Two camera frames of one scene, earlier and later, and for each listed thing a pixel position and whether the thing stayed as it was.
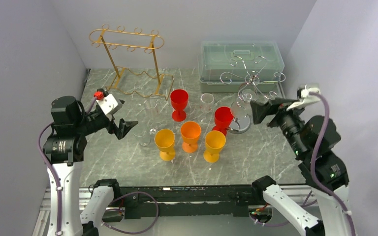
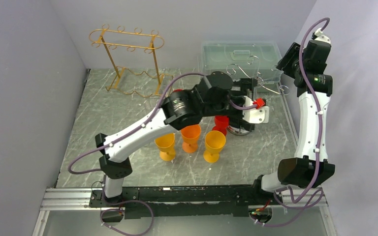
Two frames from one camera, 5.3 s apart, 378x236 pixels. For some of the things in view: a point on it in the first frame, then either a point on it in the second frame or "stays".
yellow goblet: (165, 140) stays
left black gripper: (123, 128) → (250, 83)
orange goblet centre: (190, 132) stays
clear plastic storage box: (240, 66) stays
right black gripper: (259, 109) → (285, 63)
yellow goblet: (214, 141) stays
